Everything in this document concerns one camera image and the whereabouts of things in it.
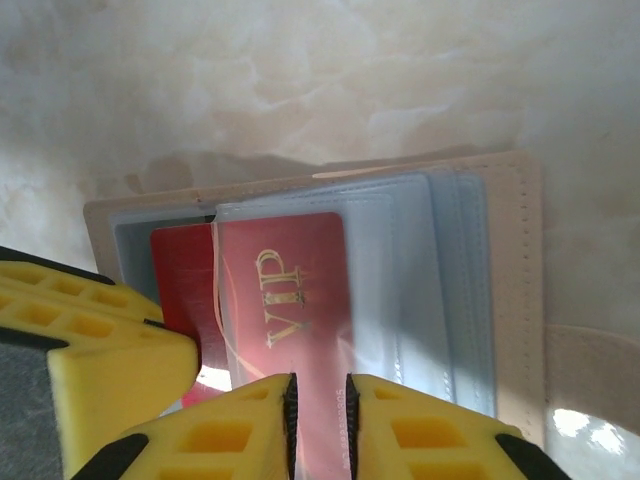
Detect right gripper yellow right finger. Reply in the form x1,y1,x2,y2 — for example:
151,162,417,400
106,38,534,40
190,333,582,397
346,372,569,480

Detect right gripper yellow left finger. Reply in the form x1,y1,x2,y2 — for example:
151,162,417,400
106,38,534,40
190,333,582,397
62,372,301,480

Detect red VIP card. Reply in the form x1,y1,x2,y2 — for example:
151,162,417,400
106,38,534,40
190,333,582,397
149,211,359,480

